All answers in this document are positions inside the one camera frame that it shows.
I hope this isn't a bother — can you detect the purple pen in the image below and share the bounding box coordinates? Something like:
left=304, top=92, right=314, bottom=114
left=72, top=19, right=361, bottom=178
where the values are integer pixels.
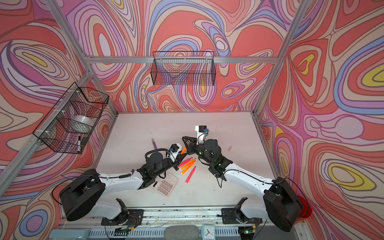
left=151, top=138, right=158, bottom=150

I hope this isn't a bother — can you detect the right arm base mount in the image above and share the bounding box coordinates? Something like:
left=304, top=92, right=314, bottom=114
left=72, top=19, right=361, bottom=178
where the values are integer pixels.
left=217, top=197, right=263, bottom=226

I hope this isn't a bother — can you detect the small white clock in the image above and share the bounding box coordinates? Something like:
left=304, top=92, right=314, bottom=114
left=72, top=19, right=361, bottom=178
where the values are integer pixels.
left=202, top=225, right=216, bottom=240

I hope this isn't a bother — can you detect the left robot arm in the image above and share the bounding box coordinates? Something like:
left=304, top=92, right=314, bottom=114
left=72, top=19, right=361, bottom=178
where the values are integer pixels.
left=59, top=149, right=186, bottom=225

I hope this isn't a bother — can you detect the grey padded cushion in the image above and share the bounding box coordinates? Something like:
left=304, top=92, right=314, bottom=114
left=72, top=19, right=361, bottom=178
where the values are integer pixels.
left=164, top=225, right=199, bottom=240

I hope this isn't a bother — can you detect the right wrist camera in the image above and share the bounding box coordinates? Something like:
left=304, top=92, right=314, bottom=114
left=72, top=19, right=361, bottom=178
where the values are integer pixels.
left=195, top=125, right=209, bottom=145

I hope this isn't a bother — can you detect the black marker in basket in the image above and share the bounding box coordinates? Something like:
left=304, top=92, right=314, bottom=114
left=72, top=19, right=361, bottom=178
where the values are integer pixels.
left=77, top=136, right=82, bottom=154

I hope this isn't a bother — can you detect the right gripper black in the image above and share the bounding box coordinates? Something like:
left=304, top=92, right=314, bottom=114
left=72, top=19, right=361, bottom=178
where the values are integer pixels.
left=181, top=136, right=213, bottom=166

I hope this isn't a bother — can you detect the pink pen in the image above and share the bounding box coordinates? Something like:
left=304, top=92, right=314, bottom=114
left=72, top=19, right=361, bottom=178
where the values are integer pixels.
left=185, top=167, right=196, bottom=184
left=179, top=158, right=192, bottom=168

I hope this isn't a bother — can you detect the black wire basket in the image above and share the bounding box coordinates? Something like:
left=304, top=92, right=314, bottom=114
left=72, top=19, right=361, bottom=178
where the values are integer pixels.
left=33, top=83, right=109, bottom=155
left=151, top=51, right=216, bottom=86

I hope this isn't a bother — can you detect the red plastic cup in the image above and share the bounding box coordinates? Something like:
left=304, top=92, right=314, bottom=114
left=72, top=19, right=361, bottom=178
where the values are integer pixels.
left=298, top=196, right=313, bottom=221

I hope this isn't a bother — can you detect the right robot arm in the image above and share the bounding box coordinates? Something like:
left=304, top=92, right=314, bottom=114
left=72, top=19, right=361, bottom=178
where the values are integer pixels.
left=182, top=136, right=304, bottom=232

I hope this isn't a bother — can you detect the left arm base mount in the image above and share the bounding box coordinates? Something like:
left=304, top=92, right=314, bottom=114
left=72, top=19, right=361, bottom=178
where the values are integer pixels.
left=101, top=198, right=144, bottom=227

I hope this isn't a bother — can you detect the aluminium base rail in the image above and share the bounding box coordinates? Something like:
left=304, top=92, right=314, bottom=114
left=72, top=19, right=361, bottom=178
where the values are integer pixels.
left=59, top=206, right=271, bottom=230

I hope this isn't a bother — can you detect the black wire basket left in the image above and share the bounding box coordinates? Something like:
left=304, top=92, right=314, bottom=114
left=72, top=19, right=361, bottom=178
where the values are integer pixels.
left=33, top=83, right=109, bottom=155

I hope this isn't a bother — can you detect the black wire basket back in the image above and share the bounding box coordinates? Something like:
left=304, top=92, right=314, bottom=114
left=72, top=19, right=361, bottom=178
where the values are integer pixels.
left=151, top=51, right=216, bottom=86

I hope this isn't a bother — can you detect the pink calculator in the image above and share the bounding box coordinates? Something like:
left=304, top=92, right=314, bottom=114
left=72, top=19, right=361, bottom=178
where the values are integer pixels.
left=151, top=173, right=179, bottom=198

